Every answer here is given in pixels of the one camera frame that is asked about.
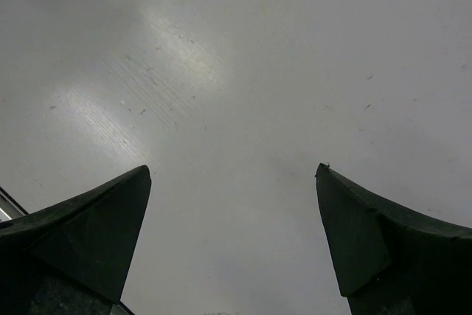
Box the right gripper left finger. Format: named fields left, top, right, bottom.
left=1, top=165, right=151, bottom=314

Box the aluminium frame rail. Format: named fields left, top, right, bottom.
left=0, top=187, right=28, bottom=222

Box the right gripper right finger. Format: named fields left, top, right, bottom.
left=316, top=164, right=471, bottom=314

